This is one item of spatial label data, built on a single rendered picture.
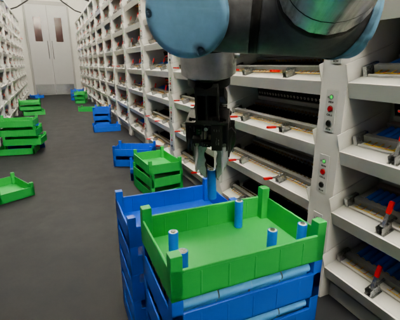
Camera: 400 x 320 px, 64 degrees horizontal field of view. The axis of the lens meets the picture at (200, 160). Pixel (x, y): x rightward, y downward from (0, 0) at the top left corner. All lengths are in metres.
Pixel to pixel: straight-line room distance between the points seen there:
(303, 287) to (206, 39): 0.49
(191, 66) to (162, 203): 0.60
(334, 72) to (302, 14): 0.72
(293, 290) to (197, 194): 0.51
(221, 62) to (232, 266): 0.32
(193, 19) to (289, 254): 0.43
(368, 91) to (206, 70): 0.55
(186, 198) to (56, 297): 0.56
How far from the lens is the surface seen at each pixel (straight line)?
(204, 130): 0.54
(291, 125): 1.24
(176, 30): 0.36
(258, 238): 0.70
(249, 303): 0.62
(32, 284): 1.37
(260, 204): 0.77
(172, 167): 1.85
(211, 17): 0.35
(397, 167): 0.92
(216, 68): 0.50
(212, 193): 0.66
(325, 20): 0.31
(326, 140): 1.05
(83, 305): 1.21
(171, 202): 1.03
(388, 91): 0.92
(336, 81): 1.02
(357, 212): 1.08
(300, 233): 0.64
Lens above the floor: 0.75
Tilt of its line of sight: 17 degrees down
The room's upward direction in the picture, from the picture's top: straight up
